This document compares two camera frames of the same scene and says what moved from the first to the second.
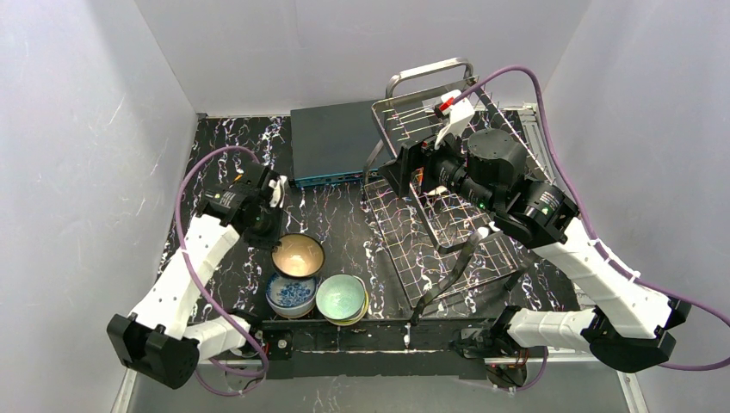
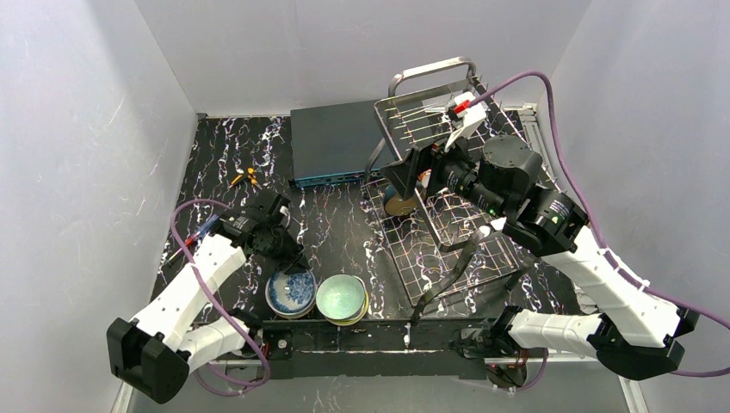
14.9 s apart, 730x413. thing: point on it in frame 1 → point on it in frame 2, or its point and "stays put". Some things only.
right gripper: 411,169 stays put
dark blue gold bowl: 298,255 → 394,204
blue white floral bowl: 290,297 stays put
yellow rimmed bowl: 349,322 stays put
